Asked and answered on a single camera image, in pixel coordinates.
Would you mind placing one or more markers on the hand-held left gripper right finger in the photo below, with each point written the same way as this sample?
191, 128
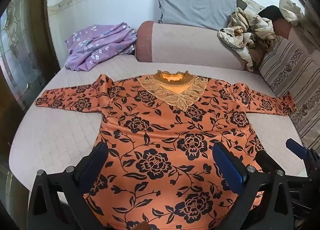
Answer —
230, 170

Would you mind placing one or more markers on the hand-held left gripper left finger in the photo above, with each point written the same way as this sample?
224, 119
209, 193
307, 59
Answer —
95, 162

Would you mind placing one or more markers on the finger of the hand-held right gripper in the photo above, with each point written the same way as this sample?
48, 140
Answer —
296, 148
268, 162

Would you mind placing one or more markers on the orange black floral blouse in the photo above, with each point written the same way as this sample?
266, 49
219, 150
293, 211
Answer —
160, 132

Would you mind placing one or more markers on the bed with beige quilted sheet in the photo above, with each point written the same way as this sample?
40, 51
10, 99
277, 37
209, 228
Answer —
55, 132

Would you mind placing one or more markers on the striped floral cushion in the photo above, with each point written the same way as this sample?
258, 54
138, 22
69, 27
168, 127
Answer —
287, 70

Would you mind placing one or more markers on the purple floral cloth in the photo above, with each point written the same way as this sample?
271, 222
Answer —
100, 45

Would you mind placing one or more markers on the brown cushion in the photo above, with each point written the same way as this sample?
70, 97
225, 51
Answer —
285, 29

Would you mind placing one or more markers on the cream floral crumpled cloth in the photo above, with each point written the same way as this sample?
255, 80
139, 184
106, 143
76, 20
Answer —
250, 35

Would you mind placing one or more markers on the beige bolster with reddish end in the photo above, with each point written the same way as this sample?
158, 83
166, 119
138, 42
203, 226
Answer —
187, 45

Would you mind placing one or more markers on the black cloth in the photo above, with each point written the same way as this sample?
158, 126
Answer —
271, 11

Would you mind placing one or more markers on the wooden door with stained glass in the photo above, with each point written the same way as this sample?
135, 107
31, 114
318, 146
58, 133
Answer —
17, 45

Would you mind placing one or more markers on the white crumpled cloth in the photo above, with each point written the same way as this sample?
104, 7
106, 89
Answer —
290, 7

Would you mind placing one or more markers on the grey pillow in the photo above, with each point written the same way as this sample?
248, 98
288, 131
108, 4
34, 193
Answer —
195, 2

